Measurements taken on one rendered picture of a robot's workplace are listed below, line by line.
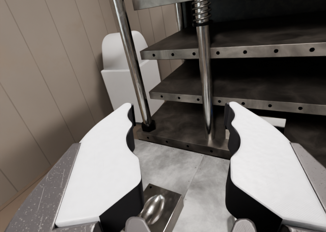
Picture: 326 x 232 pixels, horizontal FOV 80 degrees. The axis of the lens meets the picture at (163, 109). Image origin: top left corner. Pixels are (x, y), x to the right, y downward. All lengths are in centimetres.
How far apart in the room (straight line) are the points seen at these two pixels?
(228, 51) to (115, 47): 185
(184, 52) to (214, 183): 62
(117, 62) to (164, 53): 159
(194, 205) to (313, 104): 64
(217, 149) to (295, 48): 58
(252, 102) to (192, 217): 57
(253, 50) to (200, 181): 60
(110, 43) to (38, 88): 97
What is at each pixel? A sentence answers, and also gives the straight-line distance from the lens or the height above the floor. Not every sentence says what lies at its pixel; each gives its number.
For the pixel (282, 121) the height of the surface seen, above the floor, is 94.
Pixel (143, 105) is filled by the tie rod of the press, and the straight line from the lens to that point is 121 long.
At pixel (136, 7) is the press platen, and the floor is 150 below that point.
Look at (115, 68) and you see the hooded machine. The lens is 264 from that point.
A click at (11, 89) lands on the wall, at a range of 248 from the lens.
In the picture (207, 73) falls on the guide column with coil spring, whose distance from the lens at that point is 96.
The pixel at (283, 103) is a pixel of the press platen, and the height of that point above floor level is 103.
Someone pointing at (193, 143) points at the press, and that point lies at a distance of 114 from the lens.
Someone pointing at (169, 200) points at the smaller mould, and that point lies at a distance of 80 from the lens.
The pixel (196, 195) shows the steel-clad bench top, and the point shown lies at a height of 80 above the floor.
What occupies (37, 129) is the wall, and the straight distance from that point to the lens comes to 264.
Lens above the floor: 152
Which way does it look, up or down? 29 degrees down
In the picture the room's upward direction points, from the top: 11 degrees counter-clockwise
